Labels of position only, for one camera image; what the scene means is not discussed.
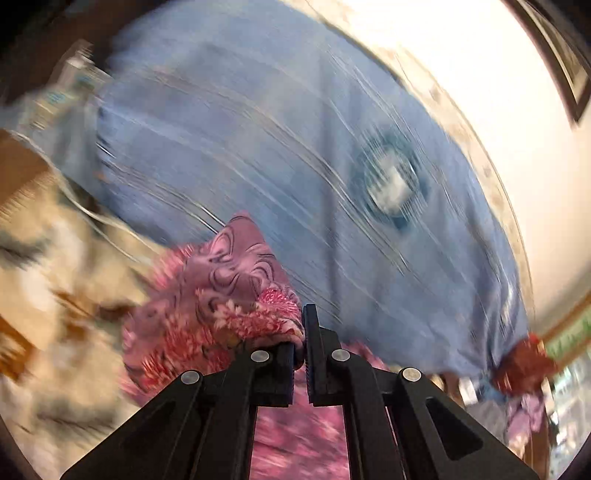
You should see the pink floral small garment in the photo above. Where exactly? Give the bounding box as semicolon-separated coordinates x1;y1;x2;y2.
117;211;399;480

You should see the beige leaf-print blanket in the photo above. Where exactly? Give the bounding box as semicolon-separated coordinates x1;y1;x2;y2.
0;175;185;467

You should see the blue checked bedsheet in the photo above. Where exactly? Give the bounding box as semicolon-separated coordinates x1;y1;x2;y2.
95;9;532;377

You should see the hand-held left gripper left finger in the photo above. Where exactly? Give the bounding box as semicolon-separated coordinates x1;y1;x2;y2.
60;342;295;480

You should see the red-brown cloth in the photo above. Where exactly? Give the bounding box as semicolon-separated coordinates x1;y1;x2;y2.
492;335;558;396

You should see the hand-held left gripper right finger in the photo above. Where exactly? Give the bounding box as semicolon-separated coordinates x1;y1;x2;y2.
302;304;541;480

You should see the pale blue printed cloth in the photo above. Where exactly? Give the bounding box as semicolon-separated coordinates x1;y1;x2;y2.
0;39;114;185

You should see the dark picture frame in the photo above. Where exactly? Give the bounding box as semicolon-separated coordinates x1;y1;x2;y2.
508;0;591;124

